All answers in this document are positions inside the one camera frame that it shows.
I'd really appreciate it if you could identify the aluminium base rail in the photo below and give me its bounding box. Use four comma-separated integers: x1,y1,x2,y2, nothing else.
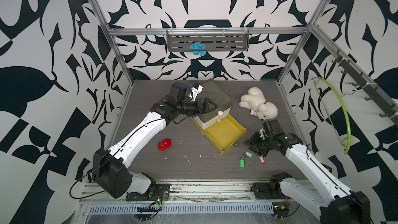
82,178,343,203

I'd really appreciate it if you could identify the teal crumpled scrunchie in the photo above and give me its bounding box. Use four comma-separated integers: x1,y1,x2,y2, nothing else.
189,42,207,57

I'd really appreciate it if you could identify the drawer unit olive cream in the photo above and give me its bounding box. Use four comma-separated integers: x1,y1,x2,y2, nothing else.
191,79,233,130

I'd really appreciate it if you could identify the green clothes hanger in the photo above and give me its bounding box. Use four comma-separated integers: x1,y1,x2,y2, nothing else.
311,77,352,155

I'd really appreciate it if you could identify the grey slotted wall shelf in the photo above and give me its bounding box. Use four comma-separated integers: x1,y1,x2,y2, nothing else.
166,29,249,52

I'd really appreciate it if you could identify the yellow bottom drawer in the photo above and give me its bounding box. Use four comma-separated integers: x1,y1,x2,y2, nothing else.
201,115,247,155

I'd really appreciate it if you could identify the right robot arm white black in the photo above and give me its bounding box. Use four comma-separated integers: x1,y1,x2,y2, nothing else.
245,120,373,224

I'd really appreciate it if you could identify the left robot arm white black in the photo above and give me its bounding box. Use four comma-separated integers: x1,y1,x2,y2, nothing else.
92,83,218,199

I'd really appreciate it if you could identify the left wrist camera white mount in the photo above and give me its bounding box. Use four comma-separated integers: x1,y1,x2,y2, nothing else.
188,83,203,102

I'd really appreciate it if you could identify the white slotted cable duct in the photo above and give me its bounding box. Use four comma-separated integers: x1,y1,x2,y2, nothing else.
89,202,274,215

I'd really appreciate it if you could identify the red toy with eyes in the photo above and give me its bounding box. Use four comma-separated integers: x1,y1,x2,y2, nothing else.
158,139,172,151

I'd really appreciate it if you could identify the dark wall hook rail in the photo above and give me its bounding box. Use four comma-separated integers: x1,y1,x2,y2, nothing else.
333,49,398,125

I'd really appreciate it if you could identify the white plush polar bear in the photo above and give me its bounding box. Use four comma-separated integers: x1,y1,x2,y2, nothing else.
239,87,278,121

